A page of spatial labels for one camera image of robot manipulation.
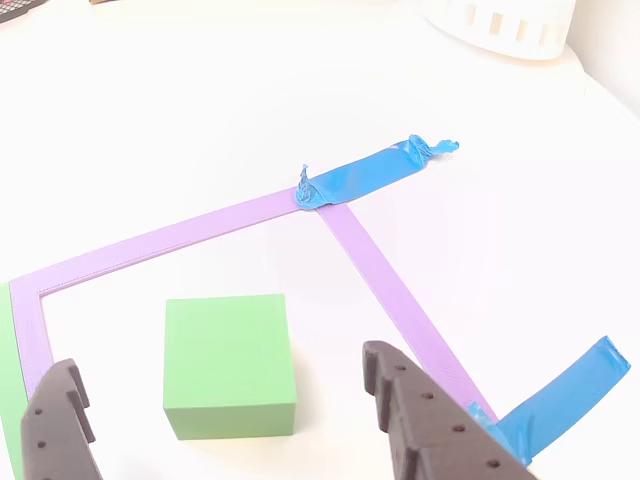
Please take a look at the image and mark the green cube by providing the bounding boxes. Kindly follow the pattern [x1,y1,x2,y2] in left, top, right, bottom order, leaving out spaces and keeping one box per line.
[163,293,299,441]

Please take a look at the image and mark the blue tape strip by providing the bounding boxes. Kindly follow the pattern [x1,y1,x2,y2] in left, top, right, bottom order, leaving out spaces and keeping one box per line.
[294,133,461,210]
[467,335,632,464]

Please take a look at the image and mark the white slotted cylinder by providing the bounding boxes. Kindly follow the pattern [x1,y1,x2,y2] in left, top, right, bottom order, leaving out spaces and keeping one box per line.
[422,0,579,61]

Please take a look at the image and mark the black mesh pen holder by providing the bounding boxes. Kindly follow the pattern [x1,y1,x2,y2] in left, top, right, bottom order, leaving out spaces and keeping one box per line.
[0,0,49,25]

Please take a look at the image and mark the green square frame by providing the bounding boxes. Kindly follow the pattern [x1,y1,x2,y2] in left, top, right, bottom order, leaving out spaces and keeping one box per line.
[0,281,30,480]

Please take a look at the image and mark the purple square frame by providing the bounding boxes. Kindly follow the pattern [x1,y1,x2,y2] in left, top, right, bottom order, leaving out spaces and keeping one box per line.
[8,185,500,426]

